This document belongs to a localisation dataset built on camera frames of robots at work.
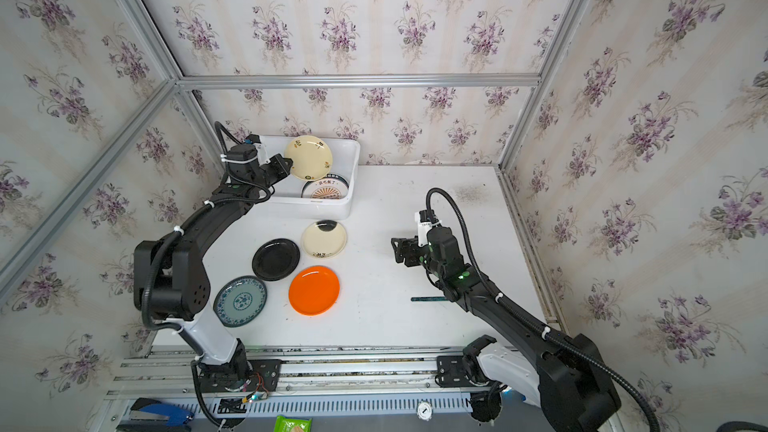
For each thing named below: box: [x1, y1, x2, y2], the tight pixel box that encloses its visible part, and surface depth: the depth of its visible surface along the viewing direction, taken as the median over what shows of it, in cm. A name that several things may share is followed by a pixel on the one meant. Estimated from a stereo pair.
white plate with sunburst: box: [300, 173, 350, 199], surface depth 112 cm
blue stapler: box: [130, 398, 194, 427], surface depth 69 cm
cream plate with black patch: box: [301, 220, 348, 259], surface depth 102 cm
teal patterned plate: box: [213, 276, 267, 327], surface depth 87 cm
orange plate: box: [288, 265, 341, 317], surface depth 88 cm
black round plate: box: [252, 238, 300, 281], surface depth 94 cm
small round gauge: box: [416, 401, 433, 421], surface depth 70 cm
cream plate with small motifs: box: [284, 135, 333, 182], surface depth 95 cm
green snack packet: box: [273, 415, 313, 432], surface depth 67 cm
